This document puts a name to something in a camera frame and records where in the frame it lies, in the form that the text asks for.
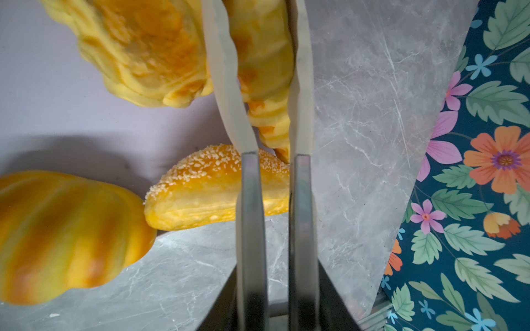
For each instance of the twisted fake bread stick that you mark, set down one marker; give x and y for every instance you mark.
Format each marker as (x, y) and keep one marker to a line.
(260, 32)

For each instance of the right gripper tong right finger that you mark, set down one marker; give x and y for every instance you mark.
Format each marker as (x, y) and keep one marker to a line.
(303, 274)

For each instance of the lavender plastic tray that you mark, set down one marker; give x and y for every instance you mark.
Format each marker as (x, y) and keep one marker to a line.
(52, 99)

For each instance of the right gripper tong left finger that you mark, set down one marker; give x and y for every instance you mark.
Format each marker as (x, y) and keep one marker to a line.
(252, 295)

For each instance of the small striped fake bun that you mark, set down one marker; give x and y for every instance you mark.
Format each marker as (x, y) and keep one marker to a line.
(61, 232)

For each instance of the round fake bun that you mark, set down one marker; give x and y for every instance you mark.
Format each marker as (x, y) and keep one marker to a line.
(203, 188)

